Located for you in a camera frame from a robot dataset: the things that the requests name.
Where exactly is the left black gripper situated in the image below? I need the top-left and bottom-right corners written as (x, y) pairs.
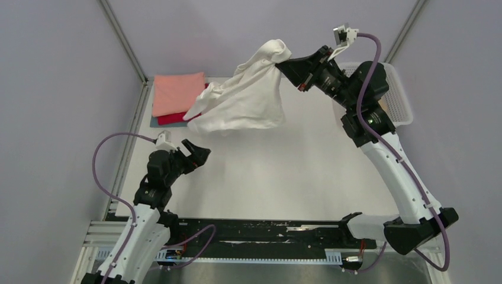
top-left (165, 139), bottom-right (210, 186)

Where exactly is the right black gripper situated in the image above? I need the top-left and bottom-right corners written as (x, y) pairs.
top-left (276, 44), bottom-right (359, 111)

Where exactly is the white t-shirt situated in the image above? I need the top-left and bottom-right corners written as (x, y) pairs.
top-left (183, 39), bottom-right (292, 134)

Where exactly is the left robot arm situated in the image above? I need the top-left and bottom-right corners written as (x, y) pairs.
top-left (81, 131), bottom-right (211, 283)

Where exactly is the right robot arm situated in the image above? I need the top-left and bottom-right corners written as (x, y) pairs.
top-left (277, 46), bottom-right (459, 255)

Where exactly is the folded red t-shirt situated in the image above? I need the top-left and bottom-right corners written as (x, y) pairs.
top-left (152, 83), bottom-right (209, 125)

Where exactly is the folded teal t-shirt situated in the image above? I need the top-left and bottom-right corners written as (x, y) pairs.
top-left (149, 117), bottom-right (188, 128)

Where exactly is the folded salmon pink t-shirt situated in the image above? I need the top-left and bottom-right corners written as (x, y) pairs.
top-left (152, 72), bottom-right (205, 117)

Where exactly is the beige t-shirt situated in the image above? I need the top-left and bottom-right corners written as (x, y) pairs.
top-left (378, 98), bottom-right (392, 120)

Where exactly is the white plastic laundry basket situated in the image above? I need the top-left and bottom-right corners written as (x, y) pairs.
top-left (332, 62), bottom-right (413, 130)

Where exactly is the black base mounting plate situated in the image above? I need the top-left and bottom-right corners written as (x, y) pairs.
top-left (161, 214), bottom-right (377, 260)

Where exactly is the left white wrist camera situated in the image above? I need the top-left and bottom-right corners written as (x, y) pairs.
top-left (155, 130), bottom-right (177, 151)

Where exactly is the left aluminium frame post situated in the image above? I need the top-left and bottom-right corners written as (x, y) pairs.
top-left (97, 0), bottom-right (148, 85)

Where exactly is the aluminium frame post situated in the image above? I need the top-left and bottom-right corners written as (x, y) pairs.
top-left (97, 0), bottom-right (148, 85)
top-left (384, 0), bottom-right (429, 64)

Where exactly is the right aluminium frame post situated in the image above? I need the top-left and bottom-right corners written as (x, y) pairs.
top-left (384, 0), bottom-right (429, 64)

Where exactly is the white slotted cable duct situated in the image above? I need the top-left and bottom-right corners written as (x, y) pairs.
top-left (94, 248), bottom-right (343, 265)

